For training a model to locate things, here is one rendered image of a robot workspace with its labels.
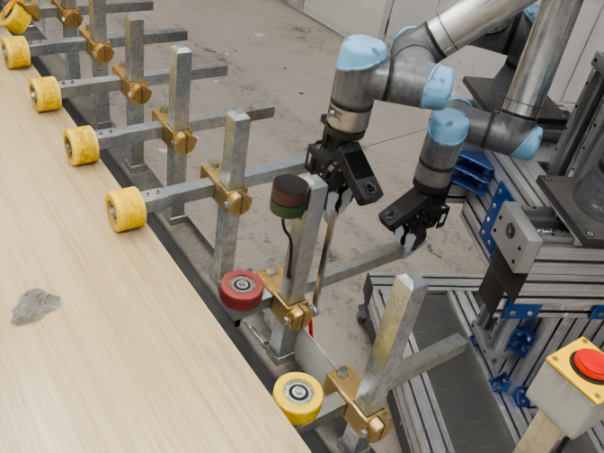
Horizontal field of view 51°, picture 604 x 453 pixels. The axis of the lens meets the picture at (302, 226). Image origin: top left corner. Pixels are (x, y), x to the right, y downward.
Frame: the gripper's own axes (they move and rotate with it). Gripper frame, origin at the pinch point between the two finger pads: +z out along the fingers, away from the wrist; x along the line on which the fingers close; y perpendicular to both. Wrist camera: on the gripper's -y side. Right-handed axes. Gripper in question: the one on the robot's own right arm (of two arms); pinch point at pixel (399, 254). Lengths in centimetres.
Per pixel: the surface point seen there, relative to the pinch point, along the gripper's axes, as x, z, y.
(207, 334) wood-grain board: -8, -7, -54
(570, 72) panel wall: 102, 31, 225
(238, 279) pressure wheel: 1.5, -7.8, -42.1
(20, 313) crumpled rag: 9, -9, -79
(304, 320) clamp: -8.6, -2.0, -33.0
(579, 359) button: -54, -40, -35
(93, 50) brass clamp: 93, -13, -36
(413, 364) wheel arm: -25.5, 0.1, -19.2
